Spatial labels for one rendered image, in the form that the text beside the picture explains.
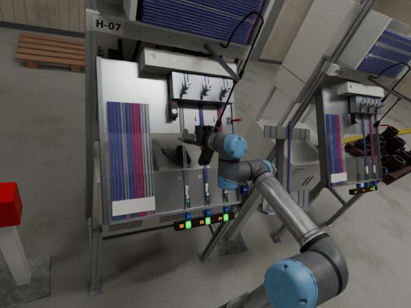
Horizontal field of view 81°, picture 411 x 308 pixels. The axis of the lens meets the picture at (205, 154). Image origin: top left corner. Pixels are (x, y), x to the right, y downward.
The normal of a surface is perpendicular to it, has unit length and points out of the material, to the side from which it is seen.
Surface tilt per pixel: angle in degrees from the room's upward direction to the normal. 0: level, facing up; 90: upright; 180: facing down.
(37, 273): 0
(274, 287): 82
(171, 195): 43
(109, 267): 0
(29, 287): 0
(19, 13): 90
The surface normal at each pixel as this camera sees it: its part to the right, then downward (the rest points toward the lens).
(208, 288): 0.30, -0.73
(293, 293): -0.83, -0.02
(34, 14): 0.47, 0.67
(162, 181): 0.48, -0.07
